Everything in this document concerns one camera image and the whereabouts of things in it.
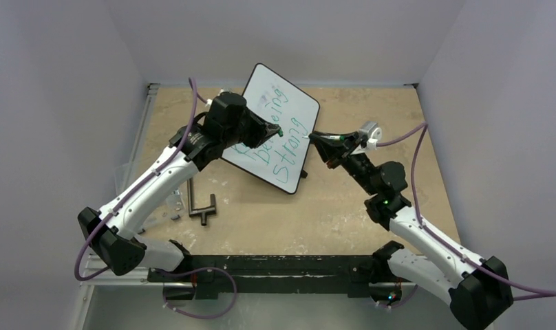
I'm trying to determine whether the white marker pen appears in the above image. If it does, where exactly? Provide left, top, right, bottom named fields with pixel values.
left=303, top=132, right=345, bottom=140

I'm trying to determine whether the white whiteboard black frame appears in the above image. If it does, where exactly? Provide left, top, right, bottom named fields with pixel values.
left=222, top=63, right=320, bottom=195

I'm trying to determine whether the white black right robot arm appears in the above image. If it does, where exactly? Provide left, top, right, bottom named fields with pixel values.
left=309, top=131, right=513, bottom=329

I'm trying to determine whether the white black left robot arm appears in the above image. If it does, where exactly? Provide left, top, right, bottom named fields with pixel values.
left=78, top=91, right=283, bottom=281

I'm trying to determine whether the clear plastic screw box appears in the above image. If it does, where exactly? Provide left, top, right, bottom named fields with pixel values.
left=114, top=162, right=188, bottom=229

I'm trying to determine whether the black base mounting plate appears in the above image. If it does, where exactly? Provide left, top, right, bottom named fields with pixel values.
left=147, top=254, right=408, bottom=304

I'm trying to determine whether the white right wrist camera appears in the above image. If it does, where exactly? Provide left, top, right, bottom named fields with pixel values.
left=357, top=121, right=383, bottom=153

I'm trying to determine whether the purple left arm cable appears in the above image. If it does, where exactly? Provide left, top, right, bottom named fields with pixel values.
left=74, top=77, right=238, bottom=319

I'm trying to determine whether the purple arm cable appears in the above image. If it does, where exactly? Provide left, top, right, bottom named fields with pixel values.
left=376, top=122, right=556, bottom=303
left=74, top=77, right=238, bottom=319

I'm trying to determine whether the dark metal T-handle tool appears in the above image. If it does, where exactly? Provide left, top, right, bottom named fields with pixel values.
left=186, top=177, right=218, bottom=228

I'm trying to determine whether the aluminium frame rail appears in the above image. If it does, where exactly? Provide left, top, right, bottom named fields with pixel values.
left=79, top=82, right=160, bottom=287

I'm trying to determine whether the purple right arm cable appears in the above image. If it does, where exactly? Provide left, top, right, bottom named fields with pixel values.
left=376, top=122, right=556, bottom=303

